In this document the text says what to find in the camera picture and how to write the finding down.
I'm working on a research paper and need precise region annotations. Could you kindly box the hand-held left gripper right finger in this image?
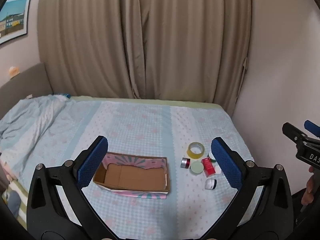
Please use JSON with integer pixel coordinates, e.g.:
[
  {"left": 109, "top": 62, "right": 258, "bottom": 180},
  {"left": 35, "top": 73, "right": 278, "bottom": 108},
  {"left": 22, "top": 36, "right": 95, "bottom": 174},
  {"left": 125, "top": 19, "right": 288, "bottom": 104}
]
[{"left": 211, "top": 137, "right": 294, "bottom": 240}]

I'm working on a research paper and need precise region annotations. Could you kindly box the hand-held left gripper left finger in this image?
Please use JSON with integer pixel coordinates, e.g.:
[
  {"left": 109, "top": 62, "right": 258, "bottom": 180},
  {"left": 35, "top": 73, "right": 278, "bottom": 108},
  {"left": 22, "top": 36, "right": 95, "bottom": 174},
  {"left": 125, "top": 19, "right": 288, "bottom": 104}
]
[{"left": 26, "top": 135, "right": 119, "bottom": 240}]

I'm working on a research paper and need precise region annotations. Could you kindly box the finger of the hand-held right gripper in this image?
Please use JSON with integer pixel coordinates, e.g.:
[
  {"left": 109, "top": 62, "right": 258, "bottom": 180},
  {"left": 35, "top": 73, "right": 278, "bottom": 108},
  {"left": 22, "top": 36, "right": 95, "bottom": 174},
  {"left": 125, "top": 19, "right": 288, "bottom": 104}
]
[
  {"left": 282, "top": 122, "right": 308, "bottom": 143},
  {"left": 304, "top": 120, "right": 320, "bottom": 139}
]

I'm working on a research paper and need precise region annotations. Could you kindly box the yellow tape roll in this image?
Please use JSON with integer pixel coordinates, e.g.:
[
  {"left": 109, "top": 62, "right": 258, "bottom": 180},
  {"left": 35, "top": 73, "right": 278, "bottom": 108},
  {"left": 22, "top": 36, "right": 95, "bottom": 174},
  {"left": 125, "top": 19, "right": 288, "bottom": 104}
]
[{"left": 187, "top": 142, "right": 205, "bottom": 158}]

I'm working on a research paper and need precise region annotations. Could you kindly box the cardboard box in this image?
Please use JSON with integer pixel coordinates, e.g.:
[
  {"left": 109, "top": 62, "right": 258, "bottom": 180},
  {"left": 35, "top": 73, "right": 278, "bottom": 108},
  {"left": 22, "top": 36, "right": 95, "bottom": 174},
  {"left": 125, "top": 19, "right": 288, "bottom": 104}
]
[{"left": 93, "top": 152, "right": 171, "bottom": 200}]

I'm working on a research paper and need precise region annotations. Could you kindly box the person's right hand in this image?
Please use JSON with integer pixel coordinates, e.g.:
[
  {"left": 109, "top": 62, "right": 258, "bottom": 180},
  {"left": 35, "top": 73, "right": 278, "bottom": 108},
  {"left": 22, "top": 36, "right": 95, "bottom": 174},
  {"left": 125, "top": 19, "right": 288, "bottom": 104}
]
[{"left": 301, "top": 165, "right": 316, "bottom": 206}]

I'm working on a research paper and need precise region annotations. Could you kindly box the small red carton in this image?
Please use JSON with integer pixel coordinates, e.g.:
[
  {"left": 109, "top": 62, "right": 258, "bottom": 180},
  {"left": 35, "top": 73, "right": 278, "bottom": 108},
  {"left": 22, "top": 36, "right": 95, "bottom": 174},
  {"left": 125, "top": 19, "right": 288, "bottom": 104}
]
[{"left": 201, "top": 156, "right": 216, "bottom": 177}]

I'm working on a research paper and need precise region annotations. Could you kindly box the white jar black lid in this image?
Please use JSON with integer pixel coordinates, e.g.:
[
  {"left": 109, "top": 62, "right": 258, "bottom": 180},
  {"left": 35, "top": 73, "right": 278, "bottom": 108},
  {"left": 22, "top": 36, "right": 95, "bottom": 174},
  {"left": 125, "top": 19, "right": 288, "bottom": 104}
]
[{"left": 204, "top": 178, "right": 217, "bottom": 190}]

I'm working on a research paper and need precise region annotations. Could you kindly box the green lidded round jar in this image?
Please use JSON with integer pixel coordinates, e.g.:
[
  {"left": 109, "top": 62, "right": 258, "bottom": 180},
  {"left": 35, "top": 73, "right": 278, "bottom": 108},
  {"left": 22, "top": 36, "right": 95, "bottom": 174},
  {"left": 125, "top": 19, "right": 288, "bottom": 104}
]
[{"left": 189, "top": 161, "right": 204, "bottom": 175}]

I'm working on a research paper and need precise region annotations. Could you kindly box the checked blue bed sheet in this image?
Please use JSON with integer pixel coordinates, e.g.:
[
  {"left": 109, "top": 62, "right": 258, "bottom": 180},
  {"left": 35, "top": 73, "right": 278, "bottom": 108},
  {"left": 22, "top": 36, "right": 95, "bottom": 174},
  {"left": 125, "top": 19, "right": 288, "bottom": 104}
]
[{"left": 0, "top": 96, "right": 255, "bottom": 239}]

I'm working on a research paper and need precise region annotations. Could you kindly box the light blue duvet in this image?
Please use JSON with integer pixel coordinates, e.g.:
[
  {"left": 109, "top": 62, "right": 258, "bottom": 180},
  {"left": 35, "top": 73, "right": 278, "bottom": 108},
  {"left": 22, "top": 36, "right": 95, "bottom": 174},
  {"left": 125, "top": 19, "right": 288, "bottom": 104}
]
[{"left": 0, "top": 94, "right": 71, "bottom": 161}]

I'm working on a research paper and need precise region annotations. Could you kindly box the green striped pillow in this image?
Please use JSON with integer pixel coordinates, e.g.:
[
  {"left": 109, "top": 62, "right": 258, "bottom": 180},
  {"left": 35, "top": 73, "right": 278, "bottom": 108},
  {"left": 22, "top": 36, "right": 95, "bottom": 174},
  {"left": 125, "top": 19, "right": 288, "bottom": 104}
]
[{"left": 2, "top": 180, "right": 28, "bottom": 228}]

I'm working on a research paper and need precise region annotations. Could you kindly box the grey headboard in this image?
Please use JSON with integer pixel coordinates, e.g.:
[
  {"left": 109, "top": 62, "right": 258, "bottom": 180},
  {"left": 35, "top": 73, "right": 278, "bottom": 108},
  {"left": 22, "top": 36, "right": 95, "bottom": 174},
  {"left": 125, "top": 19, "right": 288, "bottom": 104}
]
[{"left": 0, "top": 62, "right": 53, "bottom": 101}]

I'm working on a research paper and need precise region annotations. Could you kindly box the beige curtain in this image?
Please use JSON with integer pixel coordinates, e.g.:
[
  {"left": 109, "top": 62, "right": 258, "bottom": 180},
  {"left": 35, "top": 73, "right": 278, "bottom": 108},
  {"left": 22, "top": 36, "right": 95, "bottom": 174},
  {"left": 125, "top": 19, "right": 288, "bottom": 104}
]
[{"left": 37, "top": 0, "right": 252, "bottom": 117}]

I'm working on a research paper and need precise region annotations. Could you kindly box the framed wall picture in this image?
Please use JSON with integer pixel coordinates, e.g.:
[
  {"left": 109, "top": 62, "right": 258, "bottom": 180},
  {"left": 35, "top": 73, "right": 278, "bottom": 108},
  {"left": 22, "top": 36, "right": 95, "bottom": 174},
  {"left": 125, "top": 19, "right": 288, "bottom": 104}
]
[{"left": 0, "top": 0, "right": 32, "bottom": 45}]

